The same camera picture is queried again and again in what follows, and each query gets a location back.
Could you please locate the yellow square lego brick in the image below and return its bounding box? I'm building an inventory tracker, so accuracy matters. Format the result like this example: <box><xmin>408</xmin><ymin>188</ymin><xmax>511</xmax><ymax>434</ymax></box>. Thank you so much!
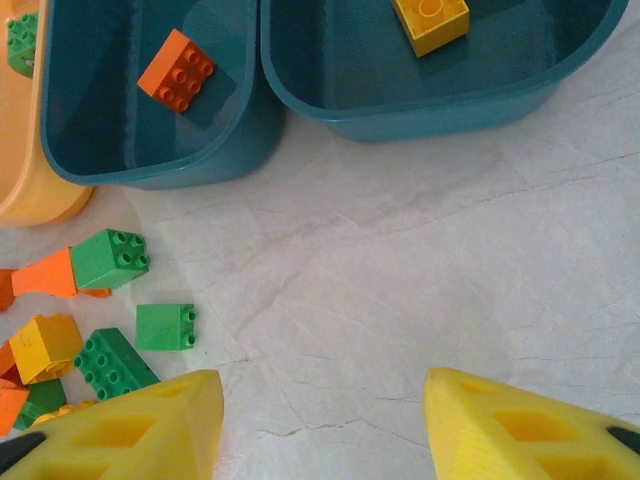
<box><xmin>8</xmin><ymin>313</ymin><xmax>85</xmax><ymax>385</ymax></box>
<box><xmin>392</xmin><ymin>0</ymin><xmax>472</xmax><ymax>58</ymax></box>

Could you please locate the orange small lego brick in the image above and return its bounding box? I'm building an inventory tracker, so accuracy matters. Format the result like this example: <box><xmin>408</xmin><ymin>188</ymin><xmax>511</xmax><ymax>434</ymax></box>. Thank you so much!
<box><xmin>0</xmin><ymin>268</ymin><xmax>19</xmax><ymax>314</ymax></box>

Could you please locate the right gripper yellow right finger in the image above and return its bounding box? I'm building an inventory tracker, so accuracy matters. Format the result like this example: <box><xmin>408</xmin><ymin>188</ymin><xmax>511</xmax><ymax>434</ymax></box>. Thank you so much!
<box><xmin>423</xmin><ymin>367</ymin><xmax>640</xmax><ymax>480</ymax></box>

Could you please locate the green lego brick with eye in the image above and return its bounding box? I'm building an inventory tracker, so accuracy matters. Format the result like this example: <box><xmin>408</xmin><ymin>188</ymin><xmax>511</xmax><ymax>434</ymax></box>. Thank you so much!
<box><xmin>6</xmin><ymin>12</ymin><xmax>40</xmax><ymax>80</ymax></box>

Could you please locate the dark orange lego brick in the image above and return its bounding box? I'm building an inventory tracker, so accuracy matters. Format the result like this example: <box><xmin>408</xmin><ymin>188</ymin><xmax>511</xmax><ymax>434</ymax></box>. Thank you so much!
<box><xmin>0</xmin><ymin>339</ymin><xmax>24</xmax><ymax>387</ymax></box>

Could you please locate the orange six-stud lego brick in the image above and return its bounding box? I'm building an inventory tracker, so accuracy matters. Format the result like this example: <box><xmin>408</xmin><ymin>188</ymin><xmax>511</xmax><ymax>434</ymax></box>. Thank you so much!
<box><xmin>137</xmin><ymin>28</ymin><xmax>218</xmax><ymax>116</ymax></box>

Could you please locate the teal plastic container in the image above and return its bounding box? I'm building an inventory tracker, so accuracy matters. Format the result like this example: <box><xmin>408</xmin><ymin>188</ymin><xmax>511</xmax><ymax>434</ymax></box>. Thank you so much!
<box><xmin>39</xmin><ymin>0</ymin><xmax>287</xmax><ymax>191</ymax></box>
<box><xmin>259</xmin><ymin>0</ymin><xmax>632</xmax><ymax>144</ymax></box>

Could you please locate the orange curved lego piece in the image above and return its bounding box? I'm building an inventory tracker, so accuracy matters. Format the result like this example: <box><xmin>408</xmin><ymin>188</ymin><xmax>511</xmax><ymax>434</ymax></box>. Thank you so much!
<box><xmin>10</xmin><ymin>248</ymin><xmax>112</xmax><ymax>300</ymax></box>

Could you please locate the green long lego brick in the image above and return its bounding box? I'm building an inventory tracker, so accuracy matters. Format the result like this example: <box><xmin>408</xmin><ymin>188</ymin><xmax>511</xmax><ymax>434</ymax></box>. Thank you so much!
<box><xmin>73</xmin><ymin>327</ymin><xmax>162</xmax><ymax>402</ymax></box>

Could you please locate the green square lego brick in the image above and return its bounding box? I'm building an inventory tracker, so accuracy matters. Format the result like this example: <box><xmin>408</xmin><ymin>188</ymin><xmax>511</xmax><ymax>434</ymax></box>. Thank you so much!
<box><xmin>69</xmin><ymin>228</ymin><xmax>151</xmax><ymax>292</ymax></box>
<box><xmin>135</xmin><ymin>303</ymin><xmax>198</xmax><ymax>353</ymax></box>

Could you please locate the green small lego brick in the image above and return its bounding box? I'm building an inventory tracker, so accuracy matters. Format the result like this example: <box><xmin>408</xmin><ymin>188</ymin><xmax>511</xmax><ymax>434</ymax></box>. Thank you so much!
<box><xmin>13</xmin><ymin>378</ymin><xmax>68</xmax><ymax>432</ymax></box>

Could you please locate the light orange plastic container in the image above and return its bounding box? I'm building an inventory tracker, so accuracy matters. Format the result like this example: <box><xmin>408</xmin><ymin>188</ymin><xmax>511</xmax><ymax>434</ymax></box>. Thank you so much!
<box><xmin>0</xmin><ymin>0</ymin><xmax>95</xmax><ymax>229</ymax></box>

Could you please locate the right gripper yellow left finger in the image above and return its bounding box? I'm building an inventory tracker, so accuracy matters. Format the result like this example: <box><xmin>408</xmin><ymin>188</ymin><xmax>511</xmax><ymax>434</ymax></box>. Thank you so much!
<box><xmin>0</xmin><ymin>368</ymin><xmax>225</xmax><ymax>480</ymax></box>

